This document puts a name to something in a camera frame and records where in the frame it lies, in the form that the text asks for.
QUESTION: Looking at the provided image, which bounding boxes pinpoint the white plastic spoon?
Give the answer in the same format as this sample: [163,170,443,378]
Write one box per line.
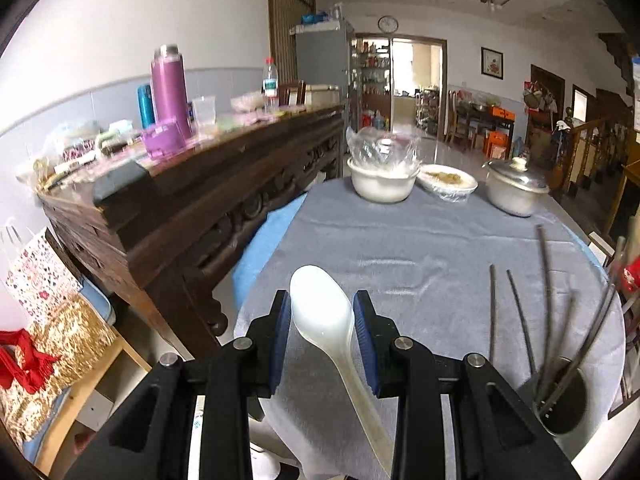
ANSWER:
[288,266,393,474]

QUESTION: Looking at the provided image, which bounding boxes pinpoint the dark metal chopstick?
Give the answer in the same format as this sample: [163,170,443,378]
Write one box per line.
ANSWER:
[536,224,553,404]

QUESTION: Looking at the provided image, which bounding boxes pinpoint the grey tablecloth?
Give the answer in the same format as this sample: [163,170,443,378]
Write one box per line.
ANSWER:
[234,179,624,479]

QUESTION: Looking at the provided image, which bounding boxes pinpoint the blue undercloth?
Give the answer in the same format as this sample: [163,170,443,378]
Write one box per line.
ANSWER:
[231,193,307,311]

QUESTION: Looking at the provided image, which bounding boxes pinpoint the dark carved wooden table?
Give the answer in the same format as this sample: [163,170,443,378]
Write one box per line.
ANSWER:
[39,104,345,358]

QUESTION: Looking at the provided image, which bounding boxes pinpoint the black utensil holder cup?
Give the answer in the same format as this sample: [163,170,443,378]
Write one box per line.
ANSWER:
[518,356,588,437]

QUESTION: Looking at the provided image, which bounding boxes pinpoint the white plate with food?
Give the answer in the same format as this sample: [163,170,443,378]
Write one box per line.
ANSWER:
[416,164,478,203]

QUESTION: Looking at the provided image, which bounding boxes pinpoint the white bowl with plastic bag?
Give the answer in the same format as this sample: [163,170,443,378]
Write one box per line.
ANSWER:
[346,127,422,204]

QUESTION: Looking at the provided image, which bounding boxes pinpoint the metal pot with lid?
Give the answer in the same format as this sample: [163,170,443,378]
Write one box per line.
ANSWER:
[483,156,550,218]

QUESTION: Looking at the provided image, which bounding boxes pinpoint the purple plastic box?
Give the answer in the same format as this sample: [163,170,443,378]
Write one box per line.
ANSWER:
[142,117,186,159]

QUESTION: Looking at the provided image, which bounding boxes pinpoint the clear plastic cup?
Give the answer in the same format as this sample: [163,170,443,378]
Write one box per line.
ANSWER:
[192,96,217,128]

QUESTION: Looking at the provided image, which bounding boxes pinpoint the teal thermos bottle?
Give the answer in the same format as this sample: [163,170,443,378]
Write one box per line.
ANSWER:
[137,84,155,129]

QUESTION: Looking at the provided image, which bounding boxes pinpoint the purple thermos bottle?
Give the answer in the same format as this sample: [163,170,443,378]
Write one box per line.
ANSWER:
[151,44,192,139]

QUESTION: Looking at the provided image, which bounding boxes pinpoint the white chest freezer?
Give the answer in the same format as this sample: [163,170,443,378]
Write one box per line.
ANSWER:
[305,84,342,106]

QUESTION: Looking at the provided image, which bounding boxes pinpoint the clear plastic water bottle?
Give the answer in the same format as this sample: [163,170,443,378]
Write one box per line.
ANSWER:
[262,58,279,110]

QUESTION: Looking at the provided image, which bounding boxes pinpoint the grey refrigerator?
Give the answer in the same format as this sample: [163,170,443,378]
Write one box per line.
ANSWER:
[290,18,354,126]

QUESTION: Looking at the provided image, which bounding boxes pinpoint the framed wall picture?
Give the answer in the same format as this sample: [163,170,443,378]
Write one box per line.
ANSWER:
[480,47,504,80]

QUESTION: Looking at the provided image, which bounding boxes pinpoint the round wall clock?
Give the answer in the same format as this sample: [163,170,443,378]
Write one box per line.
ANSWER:
[378,15,399,35]

